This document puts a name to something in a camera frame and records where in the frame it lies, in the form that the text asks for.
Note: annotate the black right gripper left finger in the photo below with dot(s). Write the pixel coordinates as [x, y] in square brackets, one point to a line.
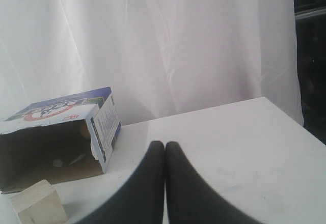
[141, 198]

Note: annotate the light wooden cube block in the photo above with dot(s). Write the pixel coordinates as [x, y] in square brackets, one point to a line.
[38, 204]

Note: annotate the white backdrop curtain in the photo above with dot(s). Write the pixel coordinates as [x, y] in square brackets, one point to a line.
[160, 57]

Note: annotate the yellow tennis ball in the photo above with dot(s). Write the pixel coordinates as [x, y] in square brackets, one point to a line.
[83, 130]

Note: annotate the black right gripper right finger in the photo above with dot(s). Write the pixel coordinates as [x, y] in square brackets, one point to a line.
[190, 199]

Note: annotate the blue white cardboard box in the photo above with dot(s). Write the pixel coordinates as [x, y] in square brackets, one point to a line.
[42, 141]

